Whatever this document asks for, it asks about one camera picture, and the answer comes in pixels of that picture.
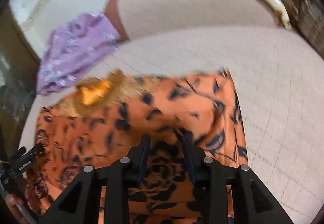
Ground orange black floral blouse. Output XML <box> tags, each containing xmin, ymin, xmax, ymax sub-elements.
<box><xmin>25</xmin><ymin>68</ymin><xmax>249</xmax><ymax>224</ymax></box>

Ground person left hand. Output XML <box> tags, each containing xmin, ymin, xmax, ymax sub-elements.
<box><xmin>5</xmin><ymin>193</ymin><xmax>29</xmax><ymax>224</ymax></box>

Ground wooden glass door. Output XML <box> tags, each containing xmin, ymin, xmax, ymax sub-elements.
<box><xmin>1</xmin><ymin>5</ymin><xmax>39</xmax><ymax>155</ymax></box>

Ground purple floral garment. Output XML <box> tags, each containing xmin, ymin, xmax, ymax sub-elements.
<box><xmin>36</xmin><ymin>12</ymin><xmax>120</xmax><ymax>95</ymax></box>

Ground striped beige cushion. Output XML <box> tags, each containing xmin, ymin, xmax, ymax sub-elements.
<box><xmin>282</xmin><ymin>0</ymin><xmax>323</xmax><ymax>57</ymax></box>

